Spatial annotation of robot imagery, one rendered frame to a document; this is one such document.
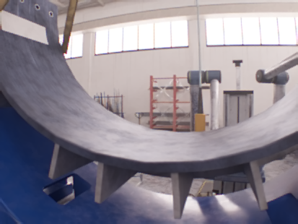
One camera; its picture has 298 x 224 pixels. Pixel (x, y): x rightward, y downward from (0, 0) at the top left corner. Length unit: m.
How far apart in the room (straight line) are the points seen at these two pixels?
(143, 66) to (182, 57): 2.26
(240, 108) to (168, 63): 9.34
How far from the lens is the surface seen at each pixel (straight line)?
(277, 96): 2.48
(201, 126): 1.59
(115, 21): 12.92
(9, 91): 1.03
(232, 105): 2.73
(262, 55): 11.92
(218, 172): 1.04
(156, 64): 11.94
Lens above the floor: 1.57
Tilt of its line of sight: 2 degrees down
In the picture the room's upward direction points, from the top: straight up
